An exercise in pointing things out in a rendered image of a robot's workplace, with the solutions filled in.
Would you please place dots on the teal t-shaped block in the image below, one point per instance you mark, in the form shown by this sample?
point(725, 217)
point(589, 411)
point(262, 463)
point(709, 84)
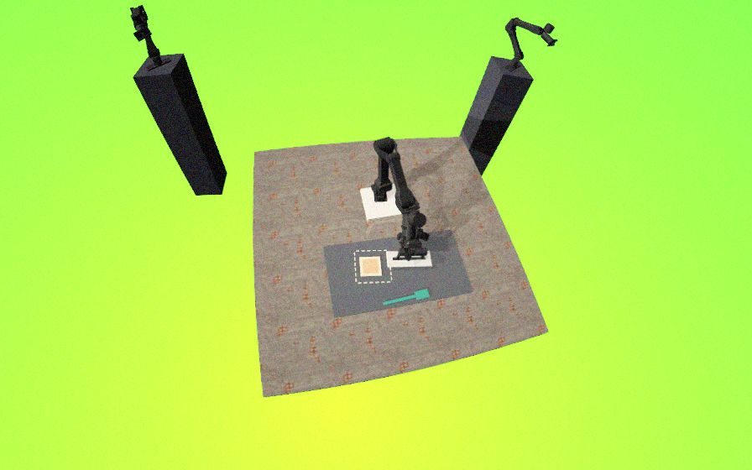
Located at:
point(420, 294)

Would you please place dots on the cream tile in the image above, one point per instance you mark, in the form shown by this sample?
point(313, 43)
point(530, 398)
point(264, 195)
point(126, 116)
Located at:
point(370, 266)

